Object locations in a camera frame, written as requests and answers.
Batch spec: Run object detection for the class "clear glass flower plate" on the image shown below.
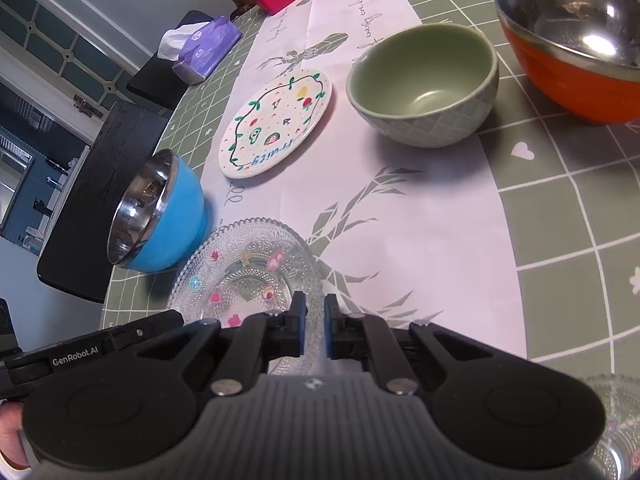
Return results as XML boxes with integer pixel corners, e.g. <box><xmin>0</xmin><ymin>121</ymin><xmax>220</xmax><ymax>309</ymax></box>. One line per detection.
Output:
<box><xmin>167</xmin><ymin>217</ymin><xmax>328</xmax><ymax>376</ymax></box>
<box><xmin>575</xmin><ymin>374</ymin><xmax>640</xmax><ymax>480</ymax></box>

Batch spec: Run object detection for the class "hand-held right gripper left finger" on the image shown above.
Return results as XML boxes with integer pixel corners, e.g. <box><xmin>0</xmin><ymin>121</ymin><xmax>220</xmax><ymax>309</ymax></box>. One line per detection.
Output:
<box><xmin>137</xmin><ymin>291</ymin><xmax>307</xmax><ymax>397</ymax></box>

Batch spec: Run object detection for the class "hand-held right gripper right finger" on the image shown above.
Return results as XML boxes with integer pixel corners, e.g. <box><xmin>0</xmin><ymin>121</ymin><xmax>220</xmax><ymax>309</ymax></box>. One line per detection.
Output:
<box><xmin>323</xmin><ymin>293</ymin><xmax>501</xmax><ymax>397</ymax></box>

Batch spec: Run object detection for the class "purple tissue pack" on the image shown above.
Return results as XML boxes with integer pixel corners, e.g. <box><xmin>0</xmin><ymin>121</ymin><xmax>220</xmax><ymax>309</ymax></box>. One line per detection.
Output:
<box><xmin>156</xmin><ymin>16</ymin><xmax>243</xmax><ymax>85</ymax></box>

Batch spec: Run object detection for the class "metal door latch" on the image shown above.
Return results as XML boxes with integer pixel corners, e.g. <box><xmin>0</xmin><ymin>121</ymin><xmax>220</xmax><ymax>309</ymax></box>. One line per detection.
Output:
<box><xmin>74</xmin><ymin>93</ymin><xmax>104</xmax><ymax>119</ymax></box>

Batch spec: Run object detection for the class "black wooden chair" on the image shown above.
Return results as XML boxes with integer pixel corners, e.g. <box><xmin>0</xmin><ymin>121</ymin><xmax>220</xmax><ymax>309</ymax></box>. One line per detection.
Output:
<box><xmin>125</xmin><ymin>10</ymin><xmax>216</xmax><ymax>111</ymax></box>
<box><xmin>36</xmin><ymin>100</ymin><xmax>173</xmax><ymax>304</ymax></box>

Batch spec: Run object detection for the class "white fruit print plate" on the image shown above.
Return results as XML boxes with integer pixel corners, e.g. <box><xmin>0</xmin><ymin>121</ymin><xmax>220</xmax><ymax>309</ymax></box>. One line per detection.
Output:
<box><xmin>218</xmin><ymin>67</ymin><xmax>333</xmax><ymax>180</ymax></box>

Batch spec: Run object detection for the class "green grid tablecloth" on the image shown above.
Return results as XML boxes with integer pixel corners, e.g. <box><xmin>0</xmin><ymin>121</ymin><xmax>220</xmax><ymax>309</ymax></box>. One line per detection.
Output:
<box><xmin>100</xmin><ymin>0</ymin><xmax>640</xmax><ymax>480</ymax></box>

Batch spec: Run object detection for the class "green ceramic bowl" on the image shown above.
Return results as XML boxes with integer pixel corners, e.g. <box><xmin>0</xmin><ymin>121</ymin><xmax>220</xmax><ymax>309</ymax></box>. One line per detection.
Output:
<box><xmin>346</xmin><ymin>23</ymin><xmax>500</xmax><ymax>149</ymax></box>

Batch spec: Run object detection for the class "blue steel bowl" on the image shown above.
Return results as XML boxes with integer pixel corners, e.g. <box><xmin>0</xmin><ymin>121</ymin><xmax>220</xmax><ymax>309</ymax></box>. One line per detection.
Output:
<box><xmin>107</xmin><ymin>149</ymin><xmax>210</xmax><ymax>273</ymax></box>

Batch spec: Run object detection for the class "white glass panel door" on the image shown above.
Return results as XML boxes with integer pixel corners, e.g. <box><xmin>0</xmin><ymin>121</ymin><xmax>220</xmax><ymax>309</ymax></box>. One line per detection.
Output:
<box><xmin>0</xmin><ymin>0</ymin><xmax>146</xmax><ymax>126</ymax></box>

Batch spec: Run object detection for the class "orange steel bowl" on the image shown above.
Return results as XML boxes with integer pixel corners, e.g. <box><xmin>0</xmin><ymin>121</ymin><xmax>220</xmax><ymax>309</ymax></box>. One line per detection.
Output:
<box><xmin>495</xmin><ymin>0</ymin><xmax>640</xmax><ymax>126</ymax></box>

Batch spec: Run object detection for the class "person's left hand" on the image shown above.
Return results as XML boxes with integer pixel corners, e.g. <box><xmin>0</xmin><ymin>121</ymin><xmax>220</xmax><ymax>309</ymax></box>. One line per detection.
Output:
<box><xmin>0</xmin><ymin>402</ymin><xmax>32</xmax><ymax>471</ymax></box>

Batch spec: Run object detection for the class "white deer print table runner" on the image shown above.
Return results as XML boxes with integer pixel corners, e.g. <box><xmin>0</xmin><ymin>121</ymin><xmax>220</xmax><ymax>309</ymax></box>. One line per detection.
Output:
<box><xmin>167</xmin><ymin>0</ymin><xmax>533</xmax><ymax>361</ymax></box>

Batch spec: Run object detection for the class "white shelf unit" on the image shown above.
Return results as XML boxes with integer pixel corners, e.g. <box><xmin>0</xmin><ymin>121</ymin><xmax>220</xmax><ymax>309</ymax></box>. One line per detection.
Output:
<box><xmin>0</xmin><ymin>130</ymin><xmax>92</xmax><ymax>257</ymax></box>

